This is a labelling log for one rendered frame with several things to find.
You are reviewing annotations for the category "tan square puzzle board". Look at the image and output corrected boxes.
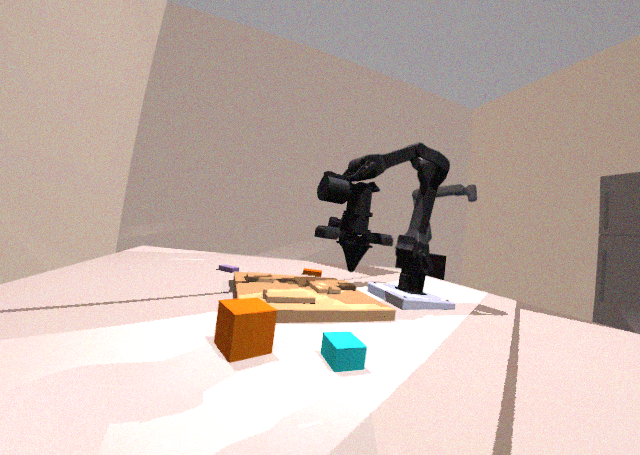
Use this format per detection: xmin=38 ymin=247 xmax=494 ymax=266
xmin=233 ymin=271 xmax=397 ymax=323

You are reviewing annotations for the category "teal cube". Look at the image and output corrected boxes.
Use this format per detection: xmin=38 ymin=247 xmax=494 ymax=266
xmin=320 ymin=332 xmax=367 ymax=372

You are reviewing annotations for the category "orange cube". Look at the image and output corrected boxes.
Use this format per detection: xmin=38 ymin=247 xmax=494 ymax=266
xmin=214 ymin=298 xmax=278 ymax=362

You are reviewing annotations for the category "orange flat panel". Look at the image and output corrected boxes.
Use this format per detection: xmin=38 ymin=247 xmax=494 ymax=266
xmin=303 ymin=269 xmax=322 ymax=277

